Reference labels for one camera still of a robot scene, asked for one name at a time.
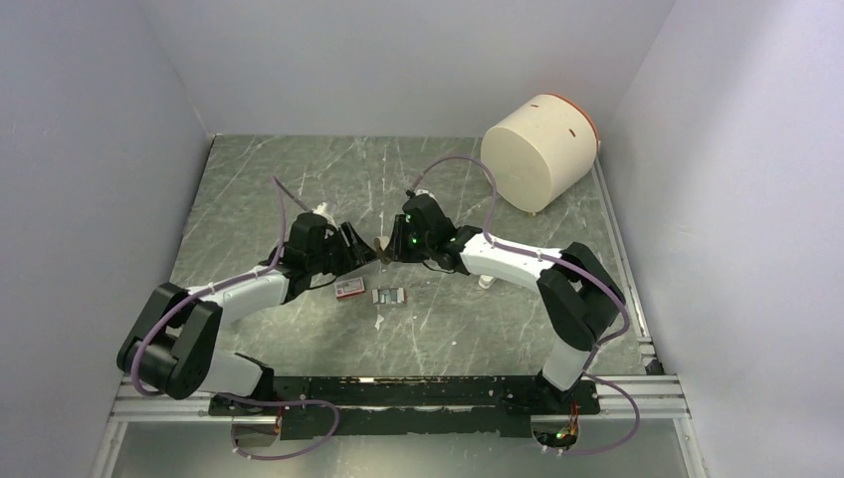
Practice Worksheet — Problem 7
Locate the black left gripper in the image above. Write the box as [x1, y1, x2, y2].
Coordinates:
[308, 220, 380, 276]

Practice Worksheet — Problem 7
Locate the red staple box sleeve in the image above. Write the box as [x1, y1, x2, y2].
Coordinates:
[334, 277, 366, 300]

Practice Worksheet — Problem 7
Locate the staple box tray with staples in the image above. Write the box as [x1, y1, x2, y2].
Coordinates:
[371, 287, 407, 306]

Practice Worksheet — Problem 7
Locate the beige stapler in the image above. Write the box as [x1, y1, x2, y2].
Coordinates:
[373, 236, 393, 265]

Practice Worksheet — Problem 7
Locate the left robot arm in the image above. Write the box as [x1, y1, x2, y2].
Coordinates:
[116, 212, 377, 414]

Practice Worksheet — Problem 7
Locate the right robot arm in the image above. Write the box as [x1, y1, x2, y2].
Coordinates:
[375, 190, 629, 412]

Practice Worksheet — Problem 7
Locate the cream cylindrical container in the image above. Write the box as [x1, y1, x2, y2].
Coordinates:
[480, 94, 600, 213]

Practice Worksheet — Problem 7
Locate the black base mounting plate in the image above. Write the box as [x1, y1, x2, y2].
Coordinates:
[208, 375, 600, 439]

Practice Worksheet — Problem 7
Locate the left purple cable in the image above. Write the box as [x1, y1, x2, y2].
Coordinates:
[129, 174, 341, 461]

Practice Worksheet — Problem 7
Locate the purple cable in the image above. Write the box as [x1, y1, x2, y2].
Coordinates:
[407, 155, 641, 458]
[129, 174, 341, 461]

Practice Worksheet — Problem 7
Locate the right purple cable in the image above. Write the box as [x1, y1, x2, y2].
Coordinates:
[407, 155, 641, 458]

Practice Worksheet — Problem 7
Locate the aluminium frame rail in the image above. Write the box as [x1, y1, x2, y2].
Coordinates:
[109, 375, 691, 422]

